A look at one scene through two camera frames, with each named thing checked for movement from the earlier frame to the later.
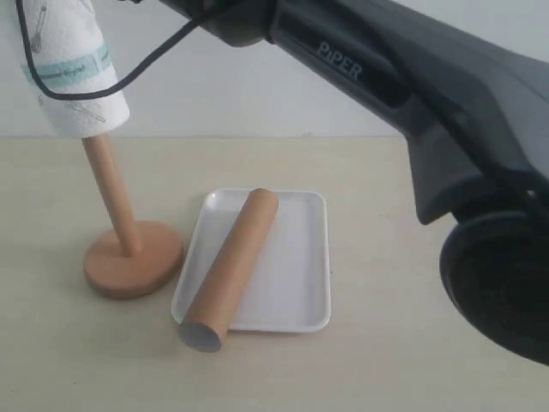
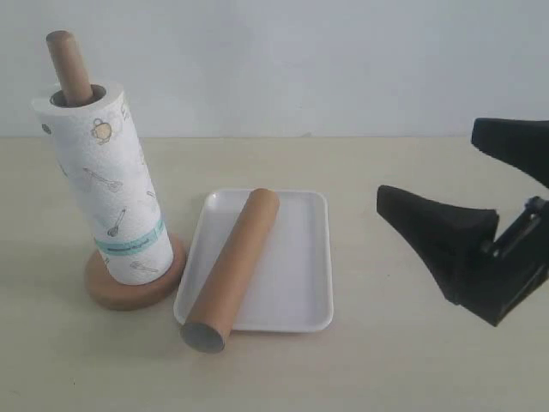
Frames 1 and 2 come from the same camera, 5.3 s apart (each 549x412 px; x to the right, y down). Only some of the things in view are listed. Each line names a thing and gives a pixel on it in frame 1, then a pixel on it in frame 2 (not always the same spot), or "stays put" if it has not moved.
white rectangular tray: (288, 288) stays put
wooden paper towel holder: (131, 259) to (72, 86)
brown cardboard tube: (223, 287) stays put
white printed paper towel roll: (69, 54) to (98, 149)
